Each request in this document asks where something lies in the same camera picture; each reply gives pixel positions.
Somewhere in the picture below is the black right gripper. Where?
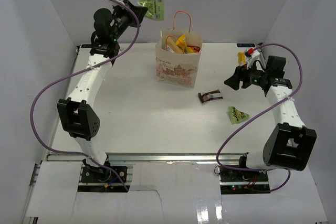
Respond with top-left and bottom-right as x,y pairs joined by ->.
225,60 -> 269,91

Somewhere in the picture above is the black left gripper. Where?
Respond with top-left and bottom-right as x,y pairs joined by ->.
111,1 -> 148,41

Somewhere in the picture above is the brown chocolate bar wrapper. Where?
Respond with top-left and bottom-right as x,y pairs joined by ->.
197,89 -> 223,104

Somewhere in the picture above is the large brown paper snack bag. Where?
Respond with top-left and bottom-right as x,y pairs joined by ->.
165,35 -> 183,54

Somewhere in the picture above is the red foil snack packet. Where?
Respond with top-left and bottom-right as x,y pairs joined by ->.
187,46 -> 201,53

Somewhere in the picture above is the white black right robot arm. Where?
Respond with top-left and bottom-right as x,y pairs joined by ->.
224,52 -> 317,182

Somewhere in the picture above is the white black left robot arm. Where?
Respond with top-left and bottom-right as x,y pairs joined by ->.
57,0 -> 148,182

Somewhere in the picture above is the cream bear paper bag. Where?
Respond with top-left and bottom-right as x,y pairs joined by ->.
155,24 -> 203,88

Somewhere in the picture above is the yellow snack packet far right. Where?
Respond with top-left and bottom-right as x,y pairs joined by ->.
237,52 -> 247,66

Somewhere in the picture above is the blue logo sticker right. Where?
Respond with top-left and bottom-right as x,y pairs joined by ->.
236,43 -> 255,48

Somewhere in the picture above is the blue logo sticker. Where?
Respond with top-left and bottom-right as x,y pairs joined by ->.
236,43 -> 255,48
80,44 -> 92,48

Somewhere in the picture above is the green triangular snack packet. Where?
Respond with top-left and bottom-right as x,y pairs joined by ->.
228,106 -> 250,124

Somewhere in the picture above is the blue logo sticker left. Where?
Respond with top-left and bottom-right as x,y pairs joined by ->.
80,44 -> 92,48

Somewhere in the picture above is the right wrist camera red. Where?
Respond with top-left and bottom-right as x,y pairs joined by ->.
244,48 -> 266,69

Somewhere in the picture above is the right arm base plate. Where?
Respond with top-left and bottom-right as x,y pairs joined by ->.
219,167 -> 269,182

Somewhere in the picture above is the aluminium frame rail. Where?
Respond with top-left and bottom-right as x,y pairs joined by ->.
46,153 -> 299,164

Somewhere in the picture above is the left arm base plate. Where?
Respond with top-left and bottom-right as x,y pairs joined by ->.
80,166 -> 128,183

